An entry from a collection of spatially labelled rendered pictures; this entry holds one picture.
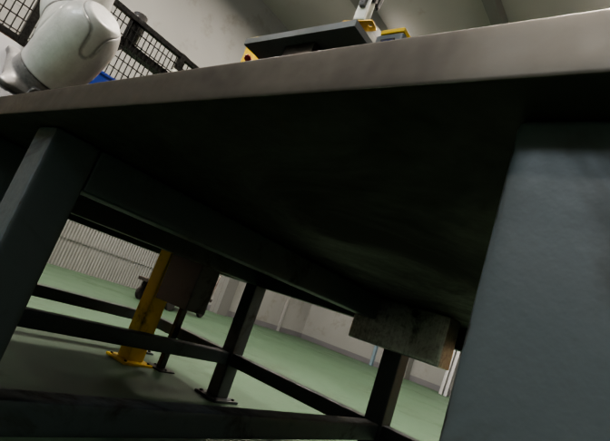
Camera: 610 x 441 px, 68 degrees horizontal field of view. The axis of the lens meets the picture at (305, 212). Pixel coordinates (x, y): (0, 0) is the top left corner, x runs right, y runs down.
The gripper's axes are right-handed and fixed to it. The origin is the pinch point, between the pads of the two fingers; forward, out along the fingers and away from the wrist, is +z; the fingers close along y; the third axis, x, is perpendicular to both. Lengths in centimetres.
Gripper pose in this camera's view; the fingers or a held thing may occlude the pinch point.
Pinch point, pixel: (364, 12)
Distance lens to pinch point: 124.9
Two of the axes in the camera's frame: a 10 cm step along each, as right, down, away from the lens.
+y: 4.2, 3.5, 8.4
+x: -8.5, -1.8, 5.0
